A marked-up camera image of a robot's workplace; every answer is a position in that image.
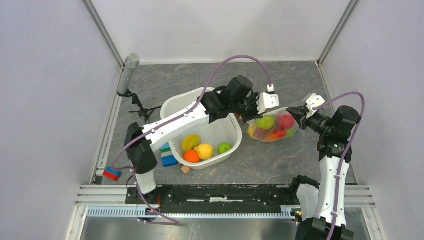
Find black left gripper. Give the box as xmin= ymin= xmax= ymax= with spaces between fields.
xmin=230 ymin=91 xmax=267 ymax=125

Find red apple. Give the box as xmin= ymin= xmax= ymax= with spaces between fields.
xmin=277 ymin=114 xmax=296 ymax=130

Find yellow apple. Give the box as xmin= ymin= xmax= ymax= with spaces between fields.
xmin=247 ymin=126 xmax=256 ymax=139

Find green apple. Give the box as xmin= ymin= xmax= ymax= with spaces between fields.
xmin=255 ymin=115 xmax=275 ymax=130

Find green pear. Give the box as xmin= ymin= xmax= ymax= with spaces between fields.
xmin=285 ymin=127 xmax=297 ymax=138

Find red grape bunch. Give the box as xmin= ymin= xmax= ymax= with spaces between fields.
xmin=253 ymin=127 xmax=270 ymax=141

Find clear dotted zip bag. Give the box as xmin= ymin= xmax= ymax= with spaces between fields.
xmin=248 ymin=107 xmax=299 ymax=143

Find red orange mango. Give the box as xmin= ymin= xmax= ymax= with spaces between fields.
xmin=264 ymin=130 xmax=287 ymax=143

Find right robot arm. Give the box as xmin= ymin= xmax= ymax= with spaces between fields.
xmin=287 ymin=105 xmax=362 ymax=240

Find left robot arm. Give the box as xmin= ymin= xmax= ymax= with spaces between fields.
xmin=124 ymin=75 xmax=266 ymax=204

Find white plastic basket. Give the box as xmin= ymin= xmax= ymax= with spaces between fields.
xmin=160 ymin=87 xmax=243 ymax=170

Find small green lime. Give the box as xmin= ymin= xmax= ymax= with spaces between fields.
xmin=217 ymin=142 xmax=233 ymax=155

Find yellow bumpy lemon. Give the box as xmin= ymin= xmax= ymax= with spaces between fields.
xmin=193 ymin=143 xmax=215 ymax=160

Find yellow starfruit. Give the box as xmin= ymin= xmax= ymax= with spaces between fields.
xmin=181 ymin=134 xmax=201 ymax=152

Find orange fruit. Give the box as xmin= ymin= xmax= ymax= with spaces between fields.
xmin=183 ymin=149 xmax=201 ymax=164

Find small wooden cube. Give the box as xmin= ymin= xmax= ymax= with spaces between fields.
xmin=181 ymin=165 xmax=192 ymax=175

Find blue green stacked blocks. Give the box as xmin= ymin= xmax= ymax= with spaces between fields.
xmin=160 ymin=143 xmax=179 ymax=168

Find black microphone tripod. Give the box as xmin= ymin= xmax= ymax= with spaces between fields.
xmin=117 ymin=89 xmax=162 ymax=124

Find grey microphone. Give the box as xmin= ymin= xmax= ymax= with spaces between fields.
xmin=117 ymin=53 xmax=140 ymax=96

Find red blue block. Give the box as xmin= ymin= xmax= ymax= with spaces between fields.
xmin=102 ymin=166 xmax=122 ymax=182

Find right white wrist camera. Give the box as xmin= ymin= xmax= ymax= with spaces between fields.
xmin=303 ymin=93 xmax=326 ymax=119

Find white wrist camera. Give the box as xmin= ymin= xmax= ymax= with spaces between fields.
xmin=256 ymin=84 xmax=280 ymax=115
xmin=303 ymin=93 xmax=326 ymax=119

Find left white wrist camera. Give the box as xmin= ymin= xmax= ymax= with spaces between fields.
xmin=256 ymin=84 xmax=280 ymax=115

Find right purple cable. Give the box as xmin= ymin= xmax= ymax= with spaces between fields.
xmin=312 ymin=91 xmax=366 ymax=240

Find purple cable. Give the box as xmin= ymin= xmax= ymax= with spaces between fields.
xmin=312 ymin=91 xmax=366 ymax=240
xmin=110 ymin=55 xmax=275 ymax=226

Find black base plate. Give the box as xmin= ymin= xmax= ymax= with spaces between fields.
xmin=144 ymin=184 xmax=300 ymax=214

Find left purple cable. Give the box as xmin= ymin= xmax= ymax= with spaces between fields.
xmin=110 ymin=55 xmax=275 ymax=226

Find aluminium rail frame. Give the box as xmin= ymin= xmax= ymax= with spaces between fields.
xmin=68 ymin=184 xmax=375 ymax=225

